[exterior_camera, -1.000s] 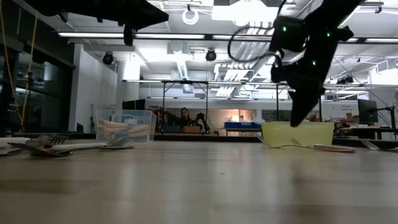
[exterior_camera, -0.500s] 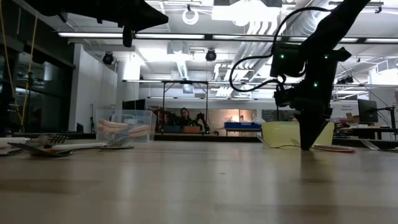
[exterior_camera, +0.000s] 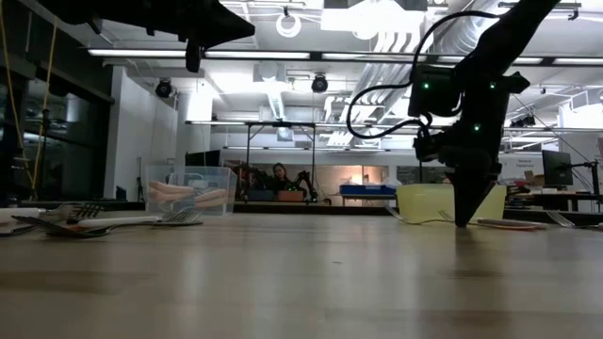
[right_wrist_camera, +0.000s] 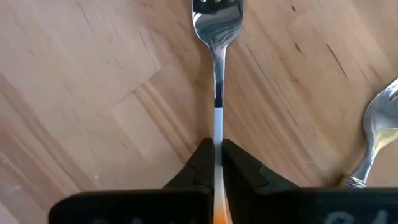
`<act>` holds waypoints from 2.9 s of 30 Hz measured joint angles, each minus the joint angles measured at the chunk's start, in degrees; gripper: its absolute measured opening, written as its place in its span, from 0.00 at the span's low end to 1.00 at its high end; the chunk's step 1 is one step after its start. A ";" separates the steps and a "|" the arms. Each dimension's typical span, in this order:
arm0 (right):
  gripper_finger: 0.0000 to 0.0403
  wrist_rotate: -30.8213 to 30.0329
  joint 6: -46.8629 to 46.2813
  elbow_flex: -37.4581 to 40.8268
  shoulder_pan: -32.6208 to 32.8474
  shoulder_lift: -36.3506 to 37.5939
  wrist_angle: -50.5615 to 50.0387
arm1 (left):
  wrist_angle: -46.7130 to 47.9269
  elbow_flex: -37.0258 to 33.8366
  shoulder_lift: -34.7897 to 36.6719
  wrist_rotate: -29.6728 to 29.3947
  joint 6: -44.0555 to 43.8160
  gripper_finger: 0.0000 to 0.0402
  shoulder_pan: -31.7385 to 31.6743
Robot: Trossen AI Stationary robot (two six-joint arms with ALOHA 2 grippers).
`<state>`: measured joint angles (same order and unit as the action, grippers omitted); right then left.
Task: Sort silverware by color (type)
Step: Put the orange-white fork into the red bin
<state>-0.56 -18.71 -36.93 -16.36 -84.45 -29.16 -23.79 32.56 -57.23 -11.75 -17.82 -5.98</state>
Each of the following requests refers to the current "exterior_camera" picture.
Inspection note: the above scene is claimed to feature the black tripod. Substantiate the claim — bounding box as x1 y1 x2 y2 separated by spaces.
40 106 52 202

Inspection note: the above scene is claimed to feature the black computer monitor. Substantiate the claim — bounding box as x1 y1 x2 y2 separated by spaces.
185 149 222 170
541 149 575 188

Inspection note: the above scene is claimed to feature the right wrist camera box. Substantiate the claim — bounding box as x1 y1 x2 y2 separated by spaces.
413 125 444 164

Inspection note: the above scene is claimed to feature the clear plastic bin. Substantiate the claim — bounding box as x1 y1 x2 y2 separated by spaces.
142 164 238 218

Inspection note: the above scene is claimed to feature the blue storage bin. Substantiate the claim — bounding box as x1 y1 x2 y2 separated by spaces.
338 184 401 197

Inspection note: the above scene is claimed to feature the black overhead light bar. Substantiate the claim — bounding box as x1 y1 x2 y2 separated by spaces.
87 46 603 67

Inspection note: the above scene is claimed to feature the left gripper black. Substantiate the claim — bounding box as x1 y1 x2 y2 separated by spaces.
37 0 255 73

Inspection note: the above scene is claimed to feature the person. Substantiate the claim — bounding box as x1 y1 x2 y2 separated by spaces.
271 162 289 190

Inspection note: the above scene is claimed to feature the yellow plastic bin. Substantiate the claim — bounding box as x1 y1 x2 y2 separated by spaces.
396 183 509 222

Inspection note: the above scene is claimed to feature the silver ventilation duct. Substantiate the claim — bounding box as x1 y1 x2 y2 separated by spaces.
416 0 557 98

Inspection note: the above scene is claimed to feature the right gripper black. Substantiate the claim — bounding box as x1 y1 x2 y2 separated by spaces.
440 93 513 228

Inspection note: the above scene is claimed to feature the teal box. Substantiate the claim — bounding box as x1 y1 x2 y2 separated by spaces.
247 188 278 202

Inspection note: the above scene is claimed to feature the black background desk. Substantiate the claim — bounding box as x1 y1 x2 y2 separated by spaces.
515 187 603 213

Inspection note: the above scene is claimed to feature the thin black stand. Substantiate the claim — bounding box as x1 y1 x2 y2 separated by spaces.
135 156 145 203

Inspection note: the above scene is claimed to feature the yellow cable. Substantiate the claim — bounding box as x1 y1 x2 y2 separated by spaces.
0 0 61 202

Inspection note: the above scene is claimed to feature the white cable coil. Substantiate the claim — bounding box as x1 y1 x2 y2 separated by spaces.
275 11 303 40

